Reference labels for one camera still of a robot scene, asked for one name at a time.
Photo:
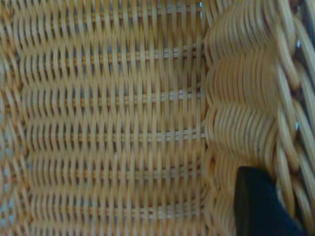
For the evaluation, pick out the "light brown wicker basket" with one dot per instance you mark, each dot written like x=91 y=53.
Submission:
x=110 y=103

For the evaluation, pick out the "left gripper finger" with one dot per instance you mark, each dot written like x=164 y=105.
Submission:
x=258 y=204

